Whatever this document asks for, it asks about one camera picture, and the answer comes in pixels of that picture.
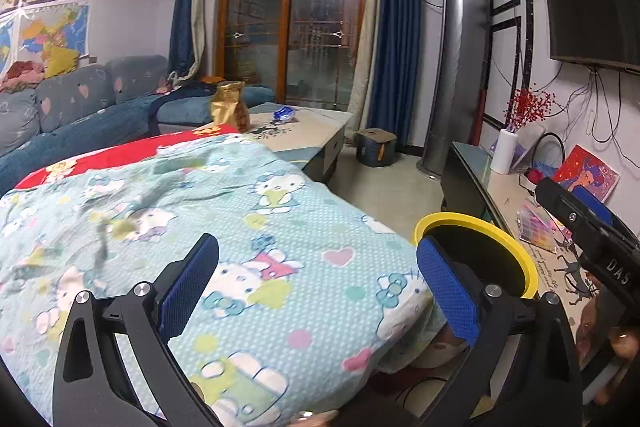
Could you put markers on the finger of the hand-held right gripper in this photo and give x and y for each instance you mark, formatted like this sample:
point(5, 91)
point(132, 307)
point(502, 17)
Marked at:
point(595, 209)
point(565, 207)

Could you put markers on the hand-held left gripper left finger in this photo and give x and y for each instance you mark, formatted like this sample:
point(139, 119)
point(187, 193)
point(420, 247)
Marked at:
point(187, 287)

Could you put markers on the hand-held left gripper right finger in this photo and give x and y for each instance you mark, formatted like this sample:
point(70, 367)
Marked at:
point(447, 287)

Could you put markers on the yellow round trash bin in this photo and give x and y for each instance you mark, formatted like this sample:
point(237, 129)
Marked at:
point(460, 217)

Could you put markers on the person's right hand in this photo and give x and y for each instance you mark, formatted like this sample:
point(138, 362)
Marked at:
point(627, 357)

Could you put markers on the clear bead organiser box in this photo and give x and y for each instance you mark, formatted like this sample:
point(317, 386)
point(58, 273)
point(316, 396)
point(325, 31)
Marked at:
point(536, 227)

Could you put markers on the colourful figure painting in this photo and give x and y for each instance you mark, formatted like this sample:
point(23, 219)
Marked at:
point(587, 172)

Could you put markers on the red yarn ball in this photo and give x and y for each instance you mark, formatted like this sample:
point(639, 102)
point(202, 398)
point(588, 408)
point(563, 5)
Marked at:
point(540, 174)

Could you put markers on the long television cabinet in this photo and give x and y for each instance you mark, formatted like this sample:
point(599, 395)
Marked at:
point(510, 202)

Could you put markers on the purple picture card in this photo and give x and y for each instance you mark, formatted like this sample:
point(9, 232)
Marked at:
point(525, 152)

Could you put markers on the white ribbed vase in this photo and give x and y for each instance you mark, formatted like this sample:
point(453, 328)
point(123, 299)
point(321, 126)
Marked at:
point(504, 152)

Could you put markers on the red berry branches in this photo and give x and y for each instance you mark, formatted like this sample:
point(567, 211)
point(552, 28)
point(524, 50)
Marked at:
point(530, 107)

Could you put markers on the cartoon cat printed blanket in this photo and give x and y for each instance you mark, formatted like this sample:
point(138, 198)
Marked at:
point(300, 232)

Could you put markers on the small blue stool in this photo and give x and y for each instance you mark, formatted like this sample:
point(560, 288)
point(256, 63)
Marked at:
point(375, 149)

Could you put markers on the red blanket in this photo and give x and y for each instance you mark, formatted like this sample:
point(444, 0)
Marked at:
point(100, 157)

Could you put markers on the silver tower air conditioner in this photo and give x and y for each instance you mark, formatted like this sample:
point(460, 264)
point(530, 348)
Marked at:
point(457, 67)

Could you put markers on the gold paper bag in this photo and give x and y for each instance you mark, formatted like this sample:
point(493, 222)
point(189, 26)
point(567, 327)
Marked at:
point(230, 107)

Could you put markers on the blue grey fabric sofa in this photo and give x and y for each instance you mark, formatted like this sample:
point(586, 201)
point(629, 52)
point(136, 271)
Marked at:
point(100, 117)

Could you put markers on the dark clothing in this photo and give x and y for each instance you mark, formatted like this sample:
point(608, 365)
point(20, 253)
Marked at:
point(192, 89)

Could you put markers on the blue snack wrapper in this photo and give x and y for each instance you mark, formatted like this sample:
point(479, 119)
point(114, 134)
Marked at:
point(284, 114)

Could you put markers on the grey coffee table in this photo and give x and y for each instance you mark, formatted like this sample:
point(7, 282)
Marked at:
point(310, 127)

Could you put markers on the beige curtain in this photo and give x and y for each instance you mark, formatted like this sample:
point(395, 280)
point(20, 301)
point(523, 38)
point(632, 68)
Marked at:
point(202, 22)
point(365, 82)

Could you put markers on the blue curtain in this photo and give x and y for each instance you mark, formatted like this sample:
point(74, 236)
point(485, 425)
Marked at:
point(182, 7)
point(395, 32)

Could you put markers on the yellow pillow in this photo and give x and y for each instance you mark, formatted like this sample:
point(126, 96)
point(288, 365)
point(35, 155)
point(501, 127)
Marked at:
point(61, 61)

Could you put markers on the pile of pink clothes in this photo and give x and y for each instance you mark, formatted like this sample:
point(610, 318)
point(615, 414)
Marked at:
point(22, 77)

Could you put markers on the wooden glass sliding door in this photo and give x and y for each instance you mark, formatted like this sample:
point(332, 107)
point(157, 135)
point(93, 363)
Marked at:
point(290, 32)

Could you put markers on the country map poster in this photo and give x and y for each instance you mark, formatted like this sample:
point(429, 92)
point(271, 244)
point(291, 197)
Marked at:
point(55, 29)

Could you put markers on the world map poster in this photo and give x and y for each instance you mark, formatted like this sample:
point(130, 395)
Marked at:
point(7, 47)

